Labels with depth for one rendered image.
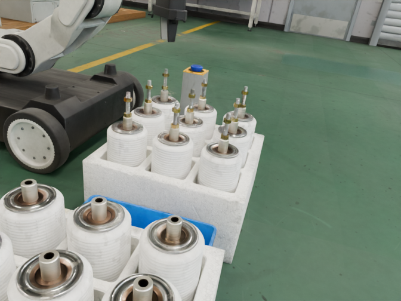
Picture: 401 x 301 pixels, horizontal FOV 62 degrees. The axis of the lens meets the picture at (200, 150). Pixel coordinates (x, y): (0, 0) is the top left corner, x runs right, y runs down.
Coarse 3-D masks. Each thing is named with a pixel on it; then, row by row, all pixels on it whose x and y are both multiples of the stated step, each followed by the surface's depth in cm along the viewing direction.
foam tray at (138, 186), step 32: (96, 160) 79; (192, 160) 85; (256, 160) 89; (96, 192) 81; (128, 192) 78; (160, 192) 76; (192, 192) 73; (224, 192) 73; (224, 224) 74; (224, 256) 78
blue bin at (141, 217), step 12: (120, 204) 76; (132, 204) 75; (132, 216) 76; (144, 216) 76; (156, 216) 75; (168, 216) 74; (180, 216) 74; (144, 228) 77; (204, 228) 73; (216, 228) 72; (204, 240) 74
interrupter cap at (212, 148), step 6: (210, 144) 77; (216, 144) 77; (210, 150) 74; (216, 150) 75; (228, 150) 76; (234, 150) 76; (216, 156) 72; (222, 156) 72; (228, 156) 72; (234, 156) 73
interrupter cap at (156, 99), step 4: (156, 96) 102; (160, 96) 103; (168, 96) 103; (152, 100) 99; (156, 100) 99; (160, 100) 100; (168, 100) 101; (172, 100) 101; (176, 100) 101; (160, 104) 97; (164, 104) 97; (168, 104) 98; (172, 104) 99
